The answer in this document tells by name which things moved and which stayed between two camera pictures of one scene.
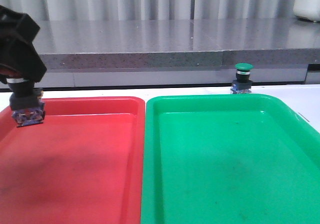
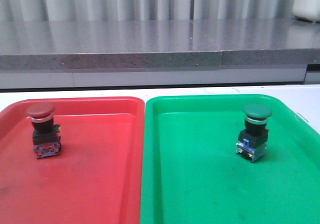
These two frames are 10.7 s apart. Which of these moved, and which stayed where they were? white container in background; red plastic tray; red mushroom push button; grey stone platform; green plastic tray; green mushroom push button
Moved: green mushroom push button; red mushroom push button
Stayed: green plastic tray; white container in background; red plastic tray; grey stone platform
